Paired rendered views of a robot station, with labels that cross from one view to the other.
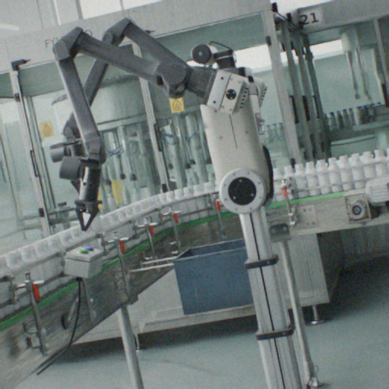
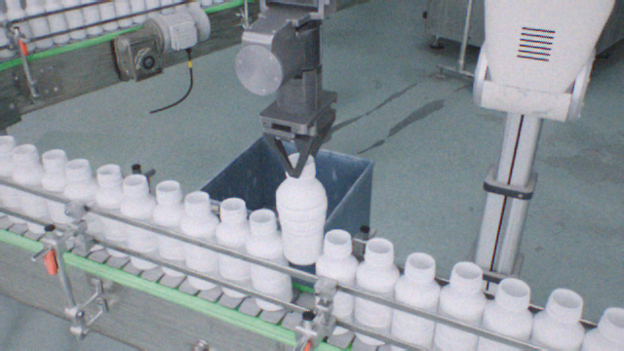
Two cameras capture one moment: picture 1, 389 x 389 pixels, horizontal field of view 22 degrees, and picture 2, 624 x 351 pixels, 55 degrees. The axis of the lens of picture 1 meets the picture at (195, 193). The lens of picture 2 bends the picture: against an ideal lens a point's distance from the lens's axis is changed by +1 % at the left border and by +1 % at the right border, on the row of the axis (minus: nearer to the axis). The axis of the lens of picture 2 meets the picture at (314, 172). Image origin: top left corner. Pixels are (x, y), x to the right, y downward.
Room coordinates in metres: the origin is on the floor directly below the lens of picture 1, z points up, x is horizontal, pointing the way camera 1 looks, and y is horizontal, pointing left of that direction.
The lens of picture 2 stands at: (3.64, 1.08, 1.68)
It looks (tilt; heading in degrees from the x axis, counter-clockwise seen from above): 32 degrees down; 282
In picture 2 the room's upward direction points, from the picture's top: straight up
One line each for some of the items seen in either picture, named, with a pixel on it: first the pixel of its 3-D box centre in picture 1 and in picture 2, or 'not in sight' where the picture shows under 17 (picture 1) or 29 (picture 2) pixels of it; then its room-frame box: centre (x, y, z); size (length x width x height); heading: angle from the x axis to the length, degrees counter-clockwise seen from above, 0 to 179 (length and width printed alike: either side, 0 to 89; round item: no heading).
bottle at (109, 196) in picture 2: (122, 229); (117, 211); (4.15, 0.33, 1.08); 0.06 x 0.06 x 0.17
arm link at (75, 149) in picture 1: (74, 150); (295, 44); (3.81, 0.42, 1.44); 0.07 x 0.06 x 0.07; 78
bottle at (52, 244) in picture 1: (55, 260); not in sight; (3.34, 0.51, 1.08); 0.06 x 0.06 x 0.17
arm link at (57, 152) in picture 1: (64, 144); (284, 25); (3.81, 0.45, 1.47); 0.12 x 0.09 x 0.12; 78
